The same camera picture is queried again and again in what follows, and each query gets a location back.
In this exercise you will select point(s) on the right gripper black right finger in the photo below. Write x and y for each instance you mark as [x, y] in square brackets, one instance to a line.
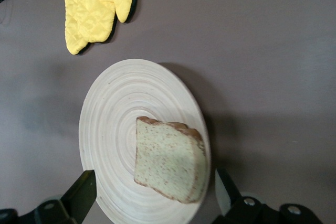
[236, 208]

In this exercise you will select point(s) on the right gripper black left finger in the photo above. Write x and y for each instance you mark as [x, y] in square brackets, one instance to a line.
[78, 197]

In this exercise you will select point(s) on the round light wooden plate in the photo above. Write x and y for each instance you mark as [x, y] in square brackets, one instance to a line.
[113, 129]

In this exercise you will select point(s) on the brown bread toast slice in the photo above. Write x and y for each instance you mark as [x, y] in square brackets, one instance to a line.
[168, 161]

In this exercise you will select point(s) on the brown table cover cloth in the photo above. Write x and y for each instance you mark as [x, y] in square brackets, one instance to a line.
[262, 51]

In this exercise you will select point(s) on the yellow quilted oven mitt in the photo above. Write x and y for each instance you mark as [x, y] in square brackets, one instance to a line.
[105, 3]
[72, 32]

